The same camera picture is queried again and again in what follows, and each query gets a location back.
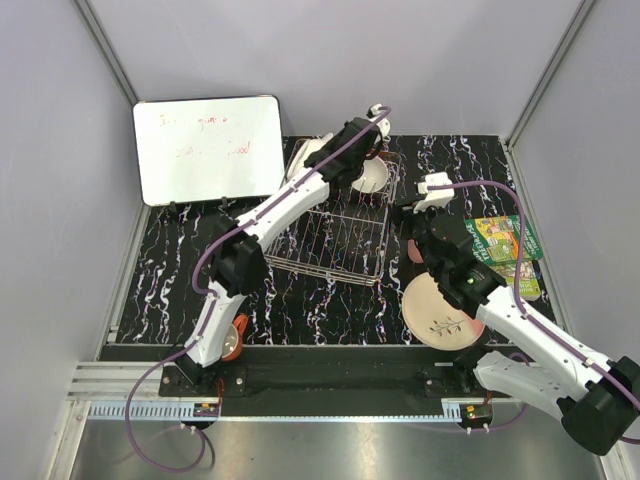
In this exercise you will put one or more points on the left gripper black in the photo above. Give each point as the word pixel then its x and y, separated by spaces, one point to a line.
pixel 330 146

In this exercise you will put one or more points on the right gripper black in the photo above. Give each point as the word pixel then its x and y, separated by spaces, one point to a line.
pixel 403 211

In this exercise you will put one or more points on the small white bowl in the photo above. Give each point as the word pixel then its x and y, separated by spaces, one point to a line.
pixel 374 177

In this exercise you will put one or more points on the large white plate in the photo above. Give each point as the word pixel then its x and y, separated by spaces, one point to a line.
pixel 308 147

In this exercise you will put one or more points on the wire dish rack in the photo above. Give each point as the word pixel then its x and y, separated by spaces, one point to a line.
pixel 344 238

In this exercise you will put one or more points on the pink cream floral plate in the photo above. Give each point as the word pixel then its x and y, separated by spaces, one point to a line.
pixel 433 321

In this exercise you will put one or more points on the orange mug white inside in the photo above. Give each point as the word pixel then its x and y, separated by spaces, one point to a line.
pixel 234 343

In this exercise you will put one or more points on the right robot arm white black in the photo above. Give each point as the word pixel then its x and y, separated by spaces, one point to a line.
pixel 595 398

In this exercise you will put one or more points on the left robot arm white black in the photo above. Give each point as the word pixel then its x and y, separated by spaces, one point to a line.
pixel 234 265

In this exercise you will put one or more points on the pink plastic cup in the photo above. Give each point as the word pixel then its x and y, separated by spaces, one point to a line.
pixel 414 253

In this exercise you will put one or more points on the green children's book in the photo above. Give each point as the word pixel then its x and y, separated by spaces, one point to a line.
pixel 496 240

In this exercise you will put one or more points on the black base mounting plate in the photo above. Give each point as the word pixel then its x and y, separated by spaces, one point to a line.
pixel 329 382

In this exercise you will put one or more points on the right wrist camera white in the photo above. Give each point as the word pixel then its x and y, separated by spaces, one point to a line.
pixel 434 190

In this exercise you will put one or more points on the white whiteboard black frame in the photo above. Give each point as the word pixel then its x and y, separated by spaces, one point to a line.
pixel 208 149

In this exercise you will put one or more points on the grey slotted cable duct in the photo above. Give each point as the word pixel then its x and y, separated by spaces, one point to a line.
pixel 191 411

